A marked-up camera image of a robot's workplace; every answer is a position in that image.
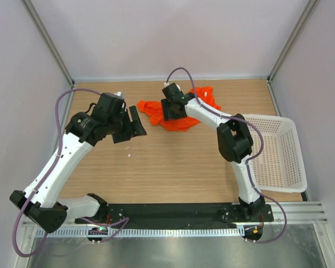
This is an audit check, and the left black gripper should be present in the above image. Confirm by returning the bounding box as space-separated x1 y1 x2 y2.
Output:
107 106 146 143

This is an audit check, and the orange t shirt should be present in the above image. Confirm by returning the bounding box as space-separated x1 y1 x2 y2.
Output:
137 87 221 131

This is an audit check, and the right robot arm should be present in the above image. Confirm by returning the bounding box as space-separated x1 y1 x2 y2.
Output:
161 82 265 221

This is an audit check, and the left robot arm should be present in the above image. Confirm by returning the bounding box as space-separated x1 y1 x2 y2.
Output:
9 93 147 233

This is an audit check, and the white plastic basket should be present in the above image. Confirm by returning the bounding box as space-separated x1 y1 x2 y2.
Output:
244 114 307 193

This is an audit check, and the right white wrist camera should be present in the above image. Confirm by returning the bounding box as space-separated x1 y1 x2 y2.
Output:
163 82 181 90

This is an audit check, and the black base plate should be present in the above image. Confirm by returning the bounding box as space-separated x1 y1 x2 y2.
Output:
74 202 274 230

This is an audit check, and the slotted cable duct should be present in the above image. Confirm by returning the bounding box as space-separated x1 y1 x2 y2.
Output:
47 226 245 238

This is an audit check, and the left aluminium frame post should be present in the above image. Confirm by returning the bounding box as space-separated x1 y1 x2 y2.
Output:
21 0 75 87

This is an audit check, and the aluminium frame post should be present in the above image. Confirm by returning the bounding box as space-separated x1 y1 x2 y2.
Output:
21 0 75 87
267 0 319 84

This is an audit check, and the aluminium rail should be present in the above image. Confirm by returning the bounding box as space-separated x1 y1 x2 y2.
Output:
269 201 329 224

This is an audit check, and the right aluminium frame post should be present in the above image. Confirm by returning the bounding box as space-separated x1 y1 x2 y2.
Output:
267 0 319 84

